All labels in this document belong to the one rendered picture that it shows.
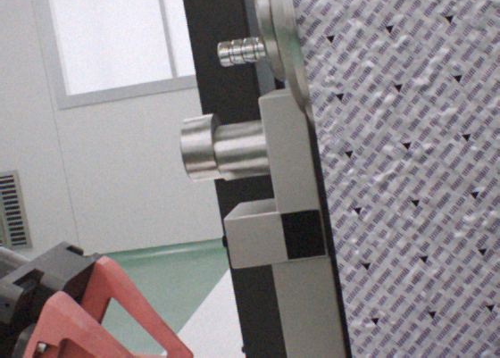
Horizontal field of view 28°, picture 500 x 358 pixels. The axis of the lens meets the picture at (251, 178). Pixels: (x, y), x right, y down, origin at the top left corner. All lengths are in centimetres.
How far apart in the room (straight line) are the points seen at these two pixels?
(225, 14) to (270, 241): 30
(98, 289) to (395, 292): 18
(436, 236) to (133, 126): 589
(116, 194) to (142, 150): 33
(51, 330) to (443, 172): 21
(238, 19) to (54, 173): 577
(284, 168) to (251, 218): 4
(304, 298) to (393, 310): 10
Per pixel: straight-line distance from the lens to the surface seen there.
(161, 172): 637
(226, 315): 131
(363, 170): 52
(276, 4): 52
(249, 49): 56
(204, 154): 61
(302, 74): 51
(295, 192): 60
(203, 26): 86
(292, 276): 61
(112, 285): 59
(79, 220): 660
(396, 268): 52
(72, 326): 52
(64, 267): 57
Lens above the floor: 124
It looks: 8 degrees down
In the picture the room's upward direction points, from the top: 10 degrees counter-clockwise
